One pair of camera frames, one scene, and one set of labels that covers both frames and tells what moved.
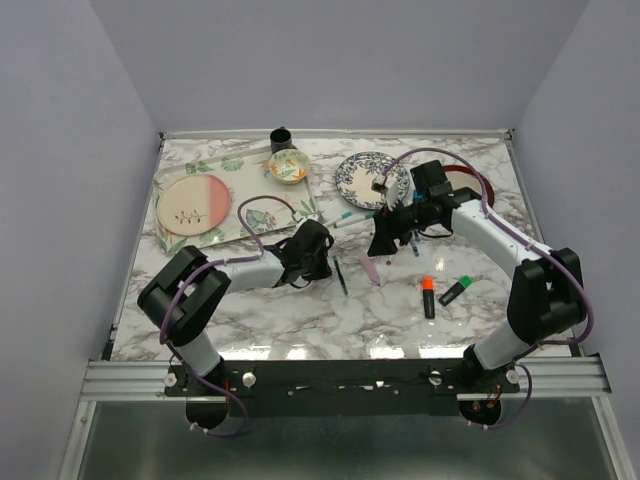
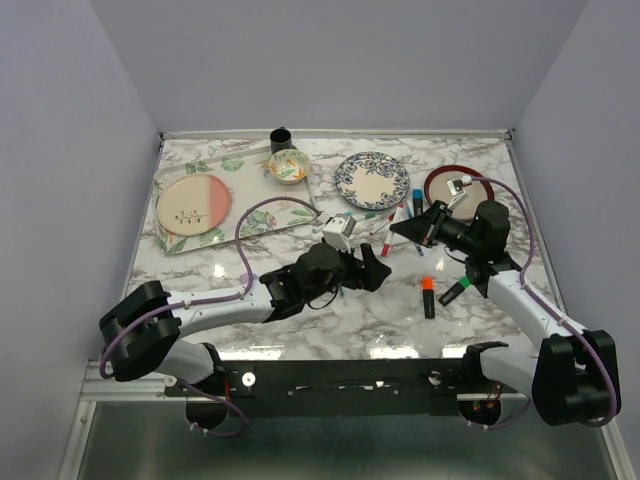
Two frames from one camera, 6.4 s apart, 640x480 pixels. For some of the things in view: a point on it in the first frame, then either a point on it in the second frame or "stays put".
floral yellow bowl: x=290 y=166 stays put
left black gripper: x=324 y=271 to x=370 y=277
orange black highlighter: x=428 y=284 stays put
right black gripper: x=387 y=228 to x=425 y=225
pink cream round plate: x=193 y=204 stays put
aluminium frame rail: x=127 y=380 stays put
